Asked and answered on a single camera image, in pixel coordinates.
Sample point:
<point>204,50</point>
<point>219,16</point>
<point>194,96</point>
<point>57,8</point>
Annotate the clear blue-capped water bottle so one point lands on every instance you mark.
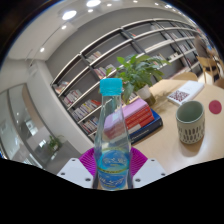
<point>112,156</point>

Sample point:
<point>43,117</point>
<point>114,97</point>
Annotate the red book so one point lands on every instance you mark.
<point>140,116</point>
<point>142,122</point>

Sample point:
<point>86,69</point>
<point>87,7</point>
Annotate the round ceiling lights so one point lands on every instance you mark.
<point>69,14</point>

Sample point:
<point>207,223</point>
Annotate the flat round red coaster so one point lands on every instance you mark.
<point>215,107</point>

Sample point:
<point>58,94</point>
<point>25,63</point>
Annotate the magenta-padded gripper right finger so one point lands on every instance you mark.
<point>150,173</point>

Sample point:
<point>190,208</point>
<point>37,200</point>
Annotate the white book with patterned cover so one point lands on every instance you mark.
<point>186,91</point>

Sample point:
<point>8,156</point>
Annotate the person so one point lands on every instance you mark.
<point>201,45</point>

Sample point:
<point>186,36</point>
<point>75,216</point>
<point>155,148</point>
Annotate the green potted table plant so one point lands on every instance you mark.
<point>138,71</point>

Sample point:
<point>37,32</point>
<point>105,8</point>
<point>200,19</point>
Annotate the small potted floor plant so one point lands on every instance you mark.
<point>54,143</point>

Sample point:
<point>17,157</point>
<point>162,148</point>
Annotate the grey wall shelf unit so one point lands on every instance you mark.
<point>80,80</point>

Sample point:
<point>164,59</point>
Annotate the cream patterned ceramic cup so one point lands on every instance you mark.
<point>190,128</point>

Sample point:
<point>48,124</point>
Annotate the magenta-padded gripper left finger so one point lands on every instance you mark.
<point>75,173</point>

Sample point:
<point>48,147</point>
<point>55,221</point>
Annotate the thick dark blue book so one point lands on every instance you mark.
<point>148,130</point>

